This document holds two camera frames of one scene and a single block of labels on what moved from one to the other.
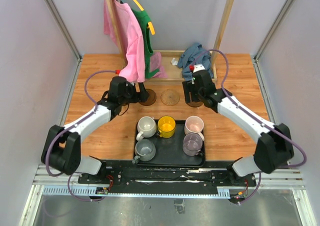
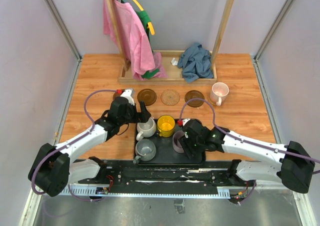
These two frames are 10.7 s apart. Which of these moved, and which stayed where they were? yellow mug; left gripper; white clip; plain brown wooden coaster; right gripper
Moved: left gripper; right gripper
Stayed: white clip; yellow mug; plain brown wooden coaster
